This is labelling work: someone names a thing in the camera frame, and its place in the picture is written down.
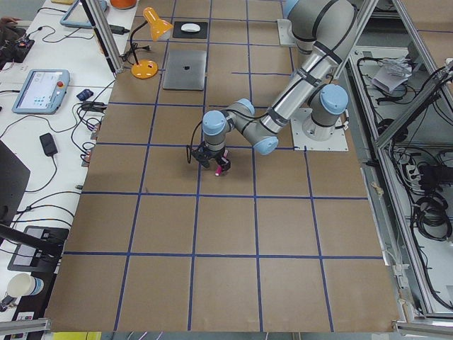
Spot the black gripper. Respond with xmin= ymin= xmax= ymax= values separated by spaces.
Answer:
xmin=187 ymin=142 xmax=231 ymax=172

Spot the pink marker pen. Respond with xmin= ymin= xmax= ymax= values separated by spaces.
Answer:
xmin=214 ymin=149 xmax=229 ymax=176

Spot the white computer mouse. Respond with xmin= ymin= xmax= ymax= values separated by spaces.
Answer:
xmin=180 ymin=23 xmax=200 ymax=33

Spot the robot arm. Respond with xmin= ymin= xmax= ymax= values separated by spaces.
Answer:
xmin=186 ymin=1 xmax=357 ymax=171

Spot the silver laptop notebook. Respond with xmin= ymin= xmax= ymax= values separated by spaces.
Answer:
xmin=163 ymin=50 xmax=207 ymax=91

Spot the black mousepad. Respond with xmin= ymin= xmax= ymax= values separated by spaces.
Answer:
xmin=173 ymin=21 xmax=208 ymax=39

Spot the orange desk lamp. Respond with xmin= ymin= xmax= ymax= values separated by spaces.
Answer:
xmin=128 ymin=6 xmax=175 ymax=80

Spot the black power adapter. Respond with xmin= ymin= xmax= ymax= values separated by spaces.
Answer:
xmin=109 ymin=24 xmax=129 ymax=35

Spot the orange cylindrical container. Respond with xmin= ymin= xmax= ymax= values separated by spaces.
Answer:
xmin=110 ymin=0 xmax=137 ymax=10

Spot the blue teach pendant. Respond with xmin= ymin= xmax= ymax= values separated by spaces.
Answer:
xmin=59 ymin=1 xmax=92 ymax=29
xmin=12 ymin=69 xmax=70 ymax=115

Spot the white paper cup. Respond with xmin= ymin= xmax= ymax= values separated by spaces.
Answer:
xmin=6 ymin=273 xmax=45 ymax=298

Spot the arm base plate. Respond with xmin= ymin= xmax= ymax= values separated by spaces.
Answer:
xmin=290 ymin=108 xmax=348 ymax=152
xmin=277 ymin=19 xmax=297 ymax=47

